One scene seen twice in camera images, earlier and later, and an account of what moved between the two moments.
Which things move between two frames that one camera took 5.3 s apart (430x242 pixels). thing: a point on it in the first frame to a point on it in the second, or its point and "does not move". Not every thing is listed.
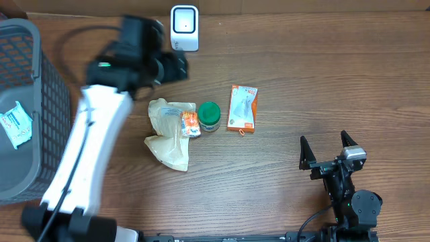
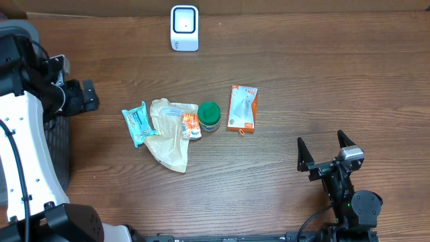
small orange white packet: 190,124 does not move
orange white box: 242,107 does not move
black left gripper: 177,66 to 78,105
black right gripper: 321,168 does not move
